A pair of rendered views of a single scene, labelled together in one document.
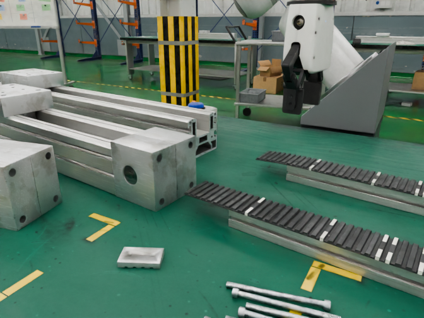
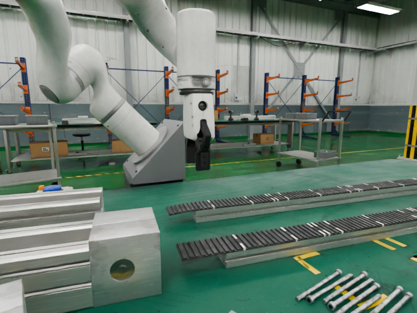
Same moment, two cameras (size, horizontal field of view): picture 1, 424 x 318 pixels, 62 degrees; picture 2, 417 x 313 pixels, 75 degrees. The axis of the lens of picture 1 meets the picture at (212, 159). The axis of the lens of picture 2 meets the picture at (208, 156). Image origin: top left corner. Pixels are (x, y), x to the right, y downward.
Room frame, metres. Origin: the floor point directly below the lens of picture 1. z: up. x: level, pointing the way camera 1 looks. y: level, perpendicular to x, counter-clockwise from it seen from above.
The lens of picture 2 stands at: (0.20, 0.32, 1.04)
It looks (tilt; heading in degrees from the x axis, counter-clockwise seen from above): 10 degrees down; 307
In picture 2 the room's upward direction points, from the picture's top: straight up
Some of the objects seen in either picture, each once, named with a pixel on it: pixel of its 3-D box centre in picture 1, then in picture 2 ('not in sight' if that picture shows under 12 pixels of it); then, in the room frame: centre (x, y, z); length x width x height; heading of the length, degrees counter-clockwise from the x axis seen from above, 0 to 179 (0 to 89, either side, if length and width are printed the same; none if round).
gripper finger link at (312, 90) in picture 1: (314, 84); (190, 148); (0.64, -0.18, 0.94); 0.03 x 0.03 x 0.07; 55
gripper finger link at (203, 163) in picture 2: (290, 93); (204, 156); (0.55, -0.12, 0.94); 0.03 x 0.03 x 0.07; 55
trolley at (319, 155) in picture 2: not in sight; (310, 140); (1.54, -4.32, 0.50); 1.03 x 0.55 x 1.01; 155
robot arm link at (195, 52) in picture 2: not in sight; (195, 46); (0.59, -0.16, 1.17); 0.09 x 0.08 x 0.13; 142
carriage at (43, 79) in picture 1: (32, 82); not in sight; (1.09, 0.55, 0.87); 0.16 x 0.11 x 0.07; 55
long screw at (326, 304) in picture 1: (276, 294); (319, 284); (0.29, -0.07, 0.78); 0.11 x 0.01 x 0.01; 72
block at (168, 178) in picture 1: (160, 163); (126, 247); (0.54, 0.08, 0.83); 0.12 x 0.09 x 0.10; 145
